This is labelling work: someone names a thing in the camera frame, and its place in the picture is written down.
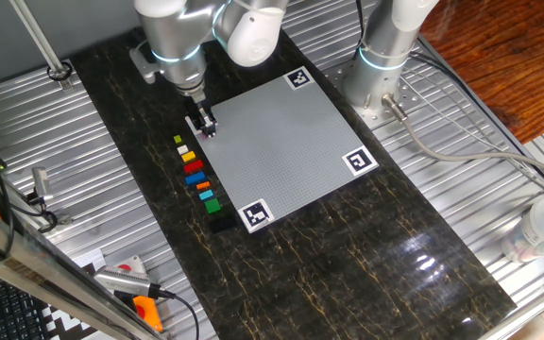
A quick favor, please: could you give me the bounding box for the black Lego plate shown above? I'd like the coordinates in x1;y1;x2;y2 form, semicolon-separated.
208;214;238;234

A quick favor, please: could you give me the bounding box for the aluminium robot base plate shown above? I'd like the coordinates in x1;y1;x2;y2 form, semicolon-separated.
322;55;425;131

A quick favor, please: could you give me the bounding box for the black cable bundle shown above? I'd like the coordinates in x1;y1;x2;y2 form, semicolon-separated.
354;0;367;53

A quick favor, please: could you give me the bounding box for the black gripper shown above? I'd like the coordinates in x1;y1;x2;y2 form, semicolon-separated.
184;89;219;139

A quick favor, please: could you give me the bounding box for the grey Lego baseplate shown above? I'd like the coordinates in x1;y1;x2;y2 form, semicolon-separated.
185;65;380;235

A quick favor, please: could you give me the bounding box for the metal frame bar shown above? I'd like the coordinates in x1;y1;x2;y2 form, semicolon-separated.
0;195;164;340

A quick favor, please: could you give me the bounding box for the white box with red button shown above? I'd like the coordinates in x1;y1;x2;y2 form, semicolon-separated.
110;254;148;279

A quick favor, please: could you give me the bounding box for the grey cable with metal connector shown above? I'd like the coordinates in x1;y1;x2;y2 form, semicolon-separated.
381;93;544;188

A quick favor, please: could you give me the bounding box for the black keyboard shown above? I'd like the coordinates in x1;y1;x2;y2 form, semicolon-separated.
0;268;49;340

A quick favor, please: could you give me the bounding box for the metal camera mount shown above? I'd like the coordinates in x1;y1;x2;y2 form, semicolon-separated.
24;191;74;233

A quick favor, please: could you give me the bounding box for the silver depth camera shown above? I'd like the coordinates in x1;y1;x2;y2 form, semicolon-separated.
93;264;162;299
31;167;55;204

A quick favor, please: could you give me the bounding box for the metal pole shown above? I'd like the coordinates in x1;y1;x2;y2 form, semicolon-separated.
9;0;75;91

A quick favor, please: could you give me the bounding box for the black marble pattern mat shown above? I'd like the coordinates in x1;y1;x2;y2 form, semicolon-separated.
70;0;518;340

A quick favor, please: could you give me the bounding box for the black white marker tag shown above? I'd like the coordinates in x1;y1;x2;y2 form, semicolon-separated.
341;145;380;178
185;114;203;137
237;197;276;235
283;65;315;91

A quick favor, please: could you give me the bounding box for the orange emergency stop box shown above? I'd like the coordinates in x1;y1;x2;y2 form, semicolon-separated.
132;295;164;332

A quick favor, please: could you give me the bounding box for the black camera cable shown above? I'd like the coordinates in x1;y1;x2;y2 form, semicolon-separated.
146;285;201;340

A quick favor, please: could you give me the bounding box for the large black white marker board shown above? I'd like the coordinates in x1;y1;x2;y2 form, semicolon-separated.
0;248;112;340

